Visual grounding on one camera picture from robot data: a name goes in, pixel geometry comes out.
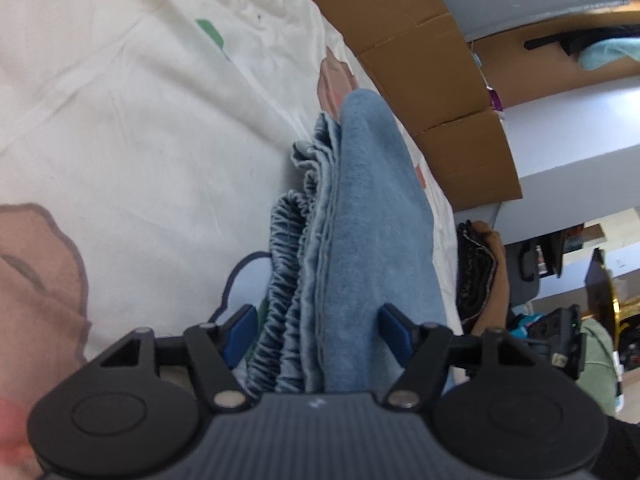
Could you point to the small bottles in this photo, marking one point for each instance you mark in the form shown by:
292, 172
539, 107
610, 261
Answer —
492, 87

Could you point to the black bag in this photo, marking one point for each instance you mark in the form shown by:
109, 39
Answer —
530, 267

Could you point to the printed cream blanket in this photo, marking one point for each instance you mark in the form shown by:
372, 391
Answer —
150, 135

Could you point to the black hanging cloth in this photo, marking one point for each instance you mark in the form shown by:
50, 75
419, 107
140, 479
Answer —
575, 40

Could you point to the teal hanging cloth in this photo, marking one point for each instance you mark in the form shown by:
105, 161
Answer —
607, 52

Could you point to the flattened cardboard box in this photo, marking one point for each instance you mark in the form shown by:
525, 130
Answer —
425, 75

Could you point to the green cloth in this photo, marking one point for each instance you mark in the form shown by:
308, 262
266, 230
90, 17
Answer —
597, 365

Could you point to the brown cloth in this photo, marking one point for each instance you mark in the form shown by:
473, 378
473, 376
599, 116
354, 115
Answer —
492, 285

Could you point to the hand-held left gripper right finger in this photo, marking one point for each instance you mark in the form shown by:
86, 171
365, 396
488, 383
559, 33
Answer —
395, 332

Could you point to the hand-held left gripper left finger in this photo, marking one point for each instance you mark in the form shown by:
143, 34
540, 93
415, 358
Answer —
240, 332

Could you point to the brown wooden wardrobe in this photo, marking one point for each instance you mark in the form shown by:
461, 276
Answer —
560, 60

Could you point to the light blue jeans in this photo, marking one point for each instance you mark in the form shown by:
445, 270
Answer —
345, 260

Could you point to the teal printed cloth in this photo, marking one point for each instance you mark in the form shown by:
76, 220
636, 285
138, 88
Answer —
525, 324

